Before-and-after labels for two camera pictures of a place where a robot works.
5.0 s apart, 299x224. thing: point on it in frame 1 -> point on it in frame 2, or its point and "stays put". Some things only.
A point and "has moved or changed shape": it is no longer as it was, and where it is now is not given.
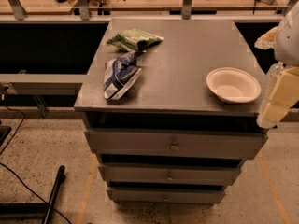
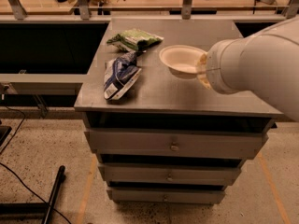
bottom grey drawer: (134, 196) stays put
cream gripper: (288, 42) -> (214, 68)
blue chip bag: (120, 74) stays put
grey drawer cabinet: (170, 107) stays put
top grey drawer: (111, 143) stays put
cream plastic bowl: (234, 85) has moved or changed shape
